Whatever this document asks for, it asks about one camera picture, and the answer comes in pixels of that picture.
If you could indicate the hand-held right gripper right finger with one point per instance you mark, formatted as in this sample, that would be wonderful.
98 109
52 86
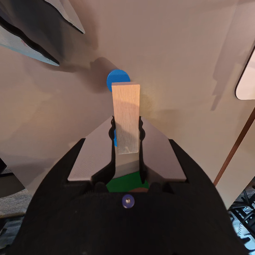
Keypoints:
161 159

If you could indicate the green plastic bin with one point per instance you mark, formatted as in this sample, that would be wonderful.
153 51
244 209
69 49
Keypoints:
127 183

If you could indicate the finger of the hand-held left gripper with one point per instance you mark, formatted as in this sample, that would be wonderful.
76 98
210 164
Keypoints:
20 43
67 14

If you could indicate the white document stand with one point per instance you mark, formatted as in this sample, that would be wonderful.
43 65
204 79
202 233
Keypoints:
248 83

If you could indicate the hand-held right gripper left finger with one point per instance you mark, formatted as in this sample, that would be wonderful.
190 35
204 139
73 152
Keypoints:
93 157

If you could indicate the wooden arch block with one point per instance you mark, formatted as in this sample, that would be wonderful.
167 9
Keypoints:
126 111

